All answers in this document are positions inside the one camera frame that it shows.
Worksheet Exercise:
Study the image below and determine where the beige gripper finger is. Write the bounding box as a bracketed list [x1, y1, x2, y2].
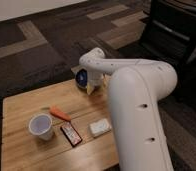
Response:
[87, 84, 95, 95]
[103, 75, 107, 87]

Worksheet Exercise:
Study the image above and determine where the dark blue ceramic bowl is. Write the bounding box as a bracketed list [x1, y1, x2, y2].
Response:
[75, 69, 88, 89]

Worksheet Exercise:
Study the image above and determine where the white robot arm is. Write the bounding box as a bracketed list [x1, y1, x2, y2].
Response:
[79, 47, 177, 171]

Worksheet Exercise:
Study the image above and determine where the white sponge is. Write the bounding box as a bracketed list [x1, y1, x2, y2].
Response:
[89, 118, 111, 137]

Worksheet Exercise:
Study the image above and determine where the orange carrot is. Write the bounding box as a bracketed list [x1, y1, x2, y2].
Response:
[50, 107, 71, 122]

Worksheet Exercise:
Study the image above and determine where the red black snack packet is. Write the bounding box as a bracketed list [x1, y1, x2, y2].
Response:
[60, 122, 82, 147]

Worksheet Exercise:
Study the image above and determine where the white plastic cup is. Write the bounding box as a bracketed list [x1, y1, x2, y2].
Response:
[28, 113, 54, 141]

